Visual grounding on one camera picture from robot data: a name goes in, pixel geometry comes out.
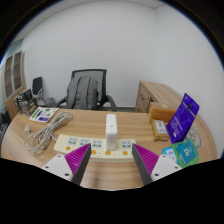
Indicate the purple standing package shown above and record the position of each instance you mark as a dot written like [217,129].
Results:
[181,120]

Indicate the clear desk organiser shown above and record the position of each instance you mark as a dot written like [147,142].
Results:
[26,101]

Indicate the cream power strip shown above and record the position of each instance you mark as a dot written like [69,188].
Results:
[83,145]

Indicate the grey backpack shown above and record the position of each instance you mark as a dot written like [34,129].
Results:
[82,93]

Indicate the wooden shelf unit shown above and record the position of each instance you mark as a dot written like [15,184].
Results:
[13,75]

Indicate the green cloth pack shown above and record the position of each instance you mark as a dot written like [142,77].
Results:
[186,153]

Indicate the small blue packet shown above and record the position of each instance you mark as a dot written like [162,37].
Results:
[167,154]

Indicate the brown snack pack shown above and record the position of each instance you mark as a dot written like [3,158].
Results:
[159,130]

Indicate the clear printed plastic bag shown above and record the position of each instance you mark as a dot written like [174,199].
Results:
[196,137]

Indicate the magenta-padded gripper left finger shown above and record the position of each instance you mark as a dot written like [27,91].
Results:
[77,159]

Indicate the white charger block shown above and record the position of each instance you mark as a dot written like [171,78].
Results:
[111,131]

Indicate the orange-brown cardboard box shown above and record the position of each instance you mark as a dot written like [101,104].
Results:
[161,111]

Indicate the black mesh office chair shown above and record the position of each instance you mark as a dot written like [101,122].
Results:
[101,75]

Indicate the small black chair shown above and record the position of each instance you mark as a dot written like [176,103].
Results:
[37,85]

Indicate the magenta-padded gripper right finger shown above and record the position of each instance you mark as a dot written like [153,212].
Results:
[146,159]

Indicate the wooden side desk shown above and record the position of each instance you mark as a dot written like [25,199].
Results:
[156,91]

